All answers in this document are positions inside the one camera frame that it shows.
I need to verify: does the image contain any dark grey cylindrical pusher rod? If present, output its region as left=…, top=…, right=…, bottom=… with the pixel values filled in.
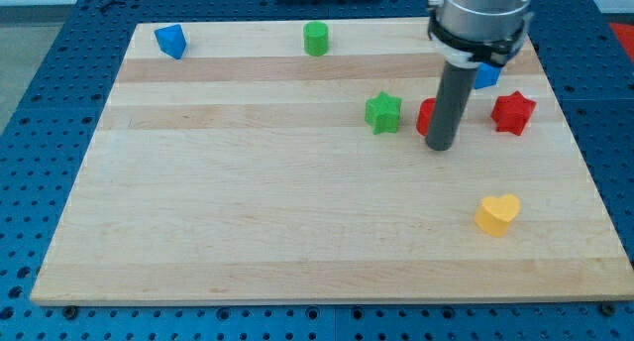
left=425, top=61, right=478, bottom=151

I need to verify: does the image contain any red circle block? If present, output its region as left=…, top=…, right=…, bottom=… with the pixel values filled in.
left=416, top=98, right=436, bottom=136

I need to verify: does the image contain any green star block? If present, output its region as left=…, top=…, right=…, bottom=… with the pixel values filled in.
left=365, top=91, right=402, bottom=135

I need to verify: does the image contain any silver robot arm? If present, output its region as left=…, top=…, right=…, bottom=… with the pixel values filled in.
left=425, top=0, right=533, bottom=151

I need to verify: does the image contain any red star block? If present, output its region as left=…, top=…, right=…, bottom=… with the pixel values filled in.
left=490, top=91, right=537, bottom=136

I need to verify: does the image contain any blue cube block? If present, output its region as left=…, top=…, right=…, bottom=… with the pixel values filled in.
left=474, top=63, right=502, bottom=89

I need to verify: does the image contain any yellow heart block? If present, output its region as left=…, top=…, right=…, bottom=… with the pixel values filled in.
left=474, top=194, right=521, bottom=238

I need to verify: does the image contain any green cylinder block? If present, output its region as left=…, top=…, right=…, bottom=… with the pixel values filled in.
left=303, top=21, right=329, bottom=57

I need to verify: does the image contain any red object at right edge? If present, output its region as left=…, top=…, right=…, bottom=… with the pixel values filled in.
left=609, top=22, right=634, bottom=61

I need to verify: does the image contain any blue triangle block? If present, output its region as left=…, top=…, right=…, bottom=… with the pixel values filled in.
left=155, top=24, right=187, bottom=59

